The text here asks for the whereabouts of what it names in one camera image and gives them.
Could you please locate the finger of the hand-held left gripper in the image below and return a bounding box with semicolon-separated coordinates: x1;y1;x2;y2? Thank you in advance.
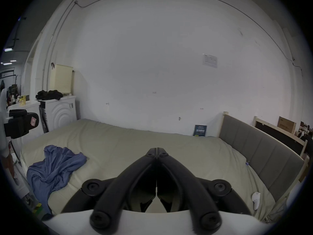
4;109;40;139

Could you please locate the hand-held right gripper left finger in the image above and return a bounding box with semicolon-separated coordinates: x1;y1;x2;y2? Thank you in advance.
52;148;157;234

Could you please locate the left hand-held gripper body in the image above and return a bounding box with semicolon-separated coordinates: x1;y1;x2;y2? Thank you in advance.
0;88;11;157

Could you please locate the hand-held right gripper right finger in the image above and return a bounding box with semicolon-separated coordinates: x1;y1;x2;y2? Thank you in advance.
156;148;253;233

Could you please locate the person's left hand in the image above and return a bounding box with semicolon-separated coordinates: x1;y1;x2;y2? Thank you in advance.
1;153;15;179

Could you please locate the white washing machine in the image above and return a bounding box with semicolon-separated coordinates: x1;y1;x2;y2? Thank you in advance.
35;90;77;133

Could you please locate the blue shirt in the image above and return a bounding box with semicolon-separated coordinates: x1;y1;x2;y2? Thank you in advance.
26;145;88;215

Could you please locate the white hand controller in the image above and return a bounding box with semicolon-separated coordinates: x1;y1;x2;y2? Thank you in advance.
251;192;261;210

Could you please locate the cream upright board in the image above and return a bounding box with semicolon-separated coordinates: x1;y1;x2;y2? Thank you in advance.
50;64;74;95

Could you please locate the bed with beige sheet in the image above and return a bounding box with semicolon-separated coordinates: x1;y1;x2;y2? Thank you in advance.
21;118;277;222

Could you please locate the grey padded headboard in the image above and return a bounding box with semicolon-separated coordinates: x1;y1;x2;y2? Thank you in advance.
218;112;306;203

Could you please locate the brown carton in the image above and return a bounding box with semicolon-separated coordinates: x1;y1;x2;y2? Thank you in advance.
277;117;297;134

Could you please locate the white paper notice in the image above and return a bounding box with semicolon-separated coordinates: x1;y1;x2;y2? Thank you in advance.
202;54;218;69

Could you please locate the wooden frame with black panel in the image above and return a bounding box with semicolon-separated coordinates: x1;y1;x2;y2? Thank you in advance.
253;116;308;156

